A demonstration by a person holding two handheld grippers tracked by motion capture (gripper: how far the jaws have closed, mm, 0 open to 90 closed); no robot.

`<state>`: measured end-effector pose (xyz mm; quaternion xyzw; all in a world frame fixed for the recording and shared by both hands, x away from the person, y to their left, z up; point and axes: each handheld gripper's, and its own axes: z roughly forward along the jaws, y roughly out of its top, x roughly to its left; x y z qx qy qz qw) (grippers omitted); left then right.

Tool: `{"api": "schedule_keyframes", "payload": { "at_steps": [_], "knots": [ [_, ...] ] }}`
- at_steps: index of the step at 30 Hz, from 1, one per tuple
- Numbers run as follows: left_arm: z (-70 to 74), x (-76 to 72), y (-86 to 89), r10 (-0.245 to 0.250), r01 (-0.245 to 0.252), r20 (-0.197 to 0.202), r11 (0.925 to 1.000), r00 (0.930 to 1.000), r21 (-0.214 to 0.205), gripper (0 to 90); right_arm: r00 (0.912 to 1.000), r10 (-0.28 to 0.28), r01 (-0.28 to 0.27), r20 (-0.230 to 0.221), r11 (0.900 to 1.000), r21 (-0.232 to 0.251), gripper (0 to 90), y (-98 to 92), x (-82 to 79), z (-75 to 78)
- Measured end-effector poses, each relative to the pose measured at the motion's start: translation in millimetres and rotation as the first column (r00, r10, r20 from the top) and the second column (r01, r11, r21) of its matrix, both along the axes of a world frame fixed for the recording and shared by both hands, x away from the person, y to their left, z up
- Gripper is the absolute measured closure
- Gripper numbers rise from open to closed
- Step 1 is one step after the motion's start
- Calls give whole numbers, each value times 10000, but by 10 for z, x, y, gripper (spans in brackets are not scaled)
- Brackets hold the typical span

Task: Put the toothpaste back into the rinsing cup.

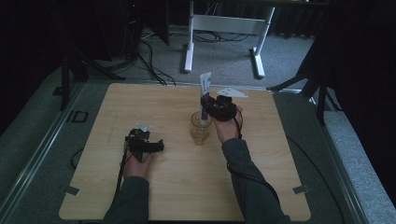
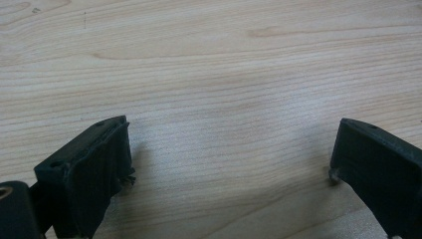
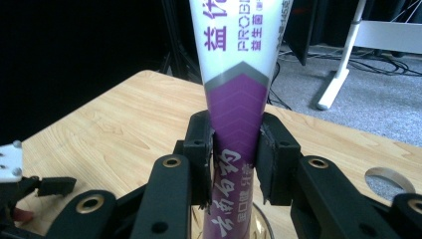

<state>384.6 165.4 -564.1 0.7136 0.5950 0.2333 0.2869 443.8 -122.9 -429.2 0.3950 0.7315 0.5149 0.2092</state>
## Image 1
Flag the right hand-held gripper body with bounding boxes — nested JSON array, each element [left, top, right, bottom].
[[208, 87, 249, 122]]

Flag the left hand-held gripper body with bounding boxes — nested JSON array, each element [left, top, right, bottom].
[[124, 121, 157, 163]]

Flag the white and purple toothpaste tube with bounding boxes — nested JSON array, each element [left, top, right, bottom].
[[199, 71, 213, 126]]

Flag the amber glass cup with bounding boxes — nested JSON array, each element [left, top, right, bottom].
[[190, 110, 213, 147]]

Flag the person's right hand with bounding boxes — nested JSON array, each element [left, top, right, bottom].
[[212, 106, 244, 145]]

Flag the person's left hand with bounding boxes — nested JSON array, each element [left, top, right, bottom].
[[122, 148, 157, 181]]

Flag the grey tape strip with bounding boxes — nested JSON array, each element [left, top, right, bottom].
[[292, 185, 312, 194], [58, 185, 81, 197]]

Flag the black metal stand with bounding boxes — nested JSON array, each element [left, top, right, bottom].
[[266, 59, 344, 126], [51, 43, 126, 112]]

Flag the dark computer tower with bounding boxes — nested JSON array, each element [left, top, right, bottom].
[[122, 0, 145, 62]]

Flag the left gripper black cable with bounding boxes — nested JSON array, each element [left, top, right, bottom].
[[114, 141, 130, 200]]

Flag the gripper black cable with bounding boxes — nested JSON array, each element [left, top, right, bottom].
[[114, 141, 130, 200], [226, 105, 282, 206]]

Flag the black cables under desk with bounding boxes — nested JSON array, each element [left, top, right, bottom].
[[192, 29, 251, 44]]

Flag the black floor cable bundle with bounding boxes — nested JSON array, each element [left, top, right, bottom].
[[136, 39, 177, 87]]

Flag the black cable loop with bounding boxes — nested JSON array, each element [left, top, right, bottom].
[[70, 147, 86, 171]]

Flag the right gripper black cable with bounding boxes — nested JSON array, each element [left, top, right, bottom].
[[226, 105, 282, 206]]

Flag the white desk frame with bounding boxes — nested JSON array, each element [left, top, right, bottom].
[[183, 0, 276, 79]]

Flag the long black floor cable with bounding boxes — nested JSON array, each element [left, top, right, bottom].
[[286, 135, 346, 224]]

